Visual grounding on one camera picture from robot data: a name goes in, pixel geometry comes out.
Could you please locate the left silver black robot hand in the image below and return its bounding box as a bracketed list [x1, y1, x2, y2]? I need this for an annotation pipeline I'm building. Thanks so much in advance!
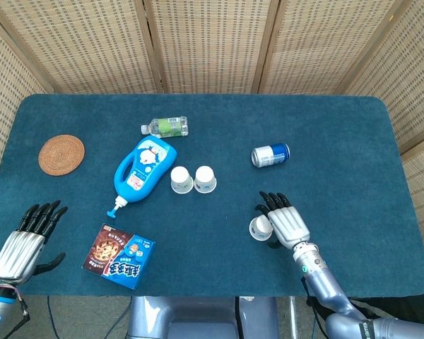
[0, 200, 69, 285]

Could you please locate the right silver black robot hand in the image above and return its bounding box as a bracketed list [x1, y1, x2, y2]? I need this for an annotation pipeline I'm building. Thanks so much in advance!
[254, 191, 311, 252]

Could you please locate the white paper cup blue flower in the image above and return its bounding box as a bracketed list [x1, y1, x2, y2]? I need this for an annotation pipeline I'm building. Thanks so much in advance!
[194, 165, 218, 194]
[248, 215, 274, 242]

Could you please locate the teal table mat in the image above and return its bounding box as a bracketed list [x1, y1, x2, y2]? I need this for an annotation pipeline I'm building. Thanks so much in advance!
[0, 93, 424, 298]

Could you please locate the blue silver drink can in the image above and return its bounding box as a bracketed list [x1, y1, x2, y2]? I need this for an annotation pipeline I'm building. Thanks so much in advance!
[251, 143, 291, 169]

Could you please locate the silver table leg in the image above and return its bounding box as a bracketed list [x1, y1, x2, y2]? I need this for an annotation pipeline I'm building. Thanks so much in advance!
[288, 296, 298, 339]

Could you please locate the blue brown cookie box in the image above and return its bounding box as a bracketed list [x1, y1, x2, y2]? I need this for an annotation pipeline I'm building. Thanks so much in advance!
[81, 222, 156, 291]

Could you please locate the round woven rattan coaster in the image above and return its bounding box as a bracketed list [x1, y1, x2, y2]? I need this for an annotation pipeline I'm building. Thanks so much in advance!
[37, 133, 86, 177]

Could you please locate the white paper cup green flower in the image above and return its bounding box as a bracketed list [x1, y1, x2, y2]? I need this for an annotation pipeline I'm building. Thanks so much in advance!
[170, 166, 194, 195]

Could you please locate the grey robot torso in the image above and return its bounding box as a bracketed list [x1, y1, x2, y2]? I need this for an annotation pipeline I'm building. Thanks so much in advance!
[126, 295, 280, 339]

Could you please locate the blue detergent pump bottle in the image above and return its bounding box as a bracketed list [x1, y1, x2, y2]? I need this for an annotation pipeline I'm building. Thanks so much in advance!
[106, 136, 178, 218]

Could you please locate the clear water bottle green label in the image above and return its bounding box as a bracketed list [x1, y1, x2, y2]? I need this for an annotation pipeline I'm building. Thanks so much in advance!
[140, 116, 189, 138]

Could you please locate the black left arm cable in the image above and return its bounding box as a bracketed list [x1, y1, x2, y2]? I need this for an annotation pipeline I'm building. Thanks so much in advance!
[6, 287, 32, 333]

